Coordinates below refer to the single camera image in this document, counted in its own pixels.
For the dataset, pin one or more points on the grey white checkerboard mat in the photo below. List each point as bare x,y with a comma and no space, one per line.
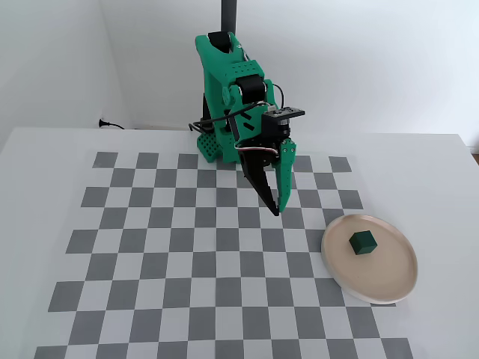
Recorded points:
187,284

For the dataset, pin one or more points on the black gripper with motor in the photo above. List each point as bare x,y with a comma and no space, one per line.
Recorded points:
266,161

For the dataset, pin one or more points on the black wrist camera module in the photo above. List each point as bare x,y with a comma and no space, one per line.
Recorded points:
286,112

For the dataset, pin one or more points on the beige round plate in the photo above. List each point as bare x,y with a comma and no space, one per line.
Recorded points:
389,269

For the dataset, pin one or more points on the dark green cube dice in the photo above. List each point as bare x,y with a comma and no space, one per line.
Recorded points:
363,244

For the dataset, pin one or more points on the black vertical pole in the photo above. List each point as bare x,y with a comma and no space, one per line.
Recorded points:
229,15

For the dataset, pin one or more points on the green perforated robot base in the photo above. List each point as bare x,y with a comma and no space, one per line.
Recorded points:
207,147

